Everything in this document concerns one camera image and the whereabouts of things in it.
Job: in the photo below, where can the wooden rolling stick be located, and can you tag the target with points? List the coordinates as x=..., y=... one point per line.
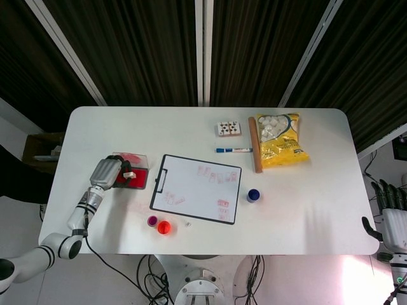
x=255, y=146

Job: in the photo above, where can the blue round cap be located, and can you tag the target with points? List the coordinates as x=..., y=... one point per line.
x=253, y=195

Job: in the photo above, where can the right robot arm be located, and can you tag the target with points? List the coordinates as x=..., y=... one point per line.
x=399, y=276

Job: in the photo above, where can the black clipboard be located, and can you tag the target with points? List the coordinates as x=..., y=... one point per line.
x=152, y=203

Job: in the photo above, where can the playing card deck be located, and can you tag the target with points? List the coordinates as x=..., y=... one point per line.
x=229, y=128

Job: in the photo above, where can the yellow snack bag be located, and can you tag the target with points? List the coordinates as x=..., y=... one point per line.
x=283, y=146

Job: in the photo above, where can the white partition frame post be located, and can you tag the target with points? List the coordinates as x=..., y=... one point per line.
x=203, y=54
x=68, y=54
x=308, y=54

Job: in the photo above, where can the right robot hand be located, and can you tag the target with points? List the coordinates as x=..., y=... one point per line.
x=395, y=228

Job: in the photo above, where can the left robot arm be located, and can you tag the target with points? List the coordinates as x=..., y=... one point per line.
x=76, y=219

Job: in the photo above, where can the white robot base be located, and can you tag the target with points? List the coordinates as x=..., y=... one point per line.
x=198, y=289

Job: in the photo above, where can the orange plastic cup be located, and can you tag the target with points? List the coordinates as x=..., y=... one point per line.
x=164, y=228

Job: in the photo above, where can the blue whiteboard marker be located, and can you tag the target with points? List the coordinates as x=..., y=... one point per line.
x=232, y=150

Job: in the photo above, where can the black box device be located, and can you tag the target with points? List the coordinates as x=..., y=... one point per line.
x=400, y=149

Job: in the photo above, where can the small white wooden stamp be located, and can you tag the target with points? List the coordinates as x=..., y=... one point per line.
x=129, y=174

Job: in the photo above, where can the red ink pad clear lid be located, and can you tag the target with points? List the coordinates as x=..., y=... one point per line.
x=141, y=178

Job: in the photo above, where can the white stamped paper sheet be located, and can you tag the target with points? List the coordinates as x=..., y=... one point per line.
x=190, y=185

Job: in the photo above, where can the brown cardboard box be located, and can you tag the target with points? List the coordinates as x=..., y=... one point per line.
x=39, y=146

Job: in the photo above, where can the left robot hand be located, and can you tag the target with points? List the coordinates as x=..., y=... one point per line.
x=103, y=174

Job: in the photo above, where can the small purple cup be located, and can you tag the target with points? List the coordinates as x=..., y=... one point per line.
x=152, y=221

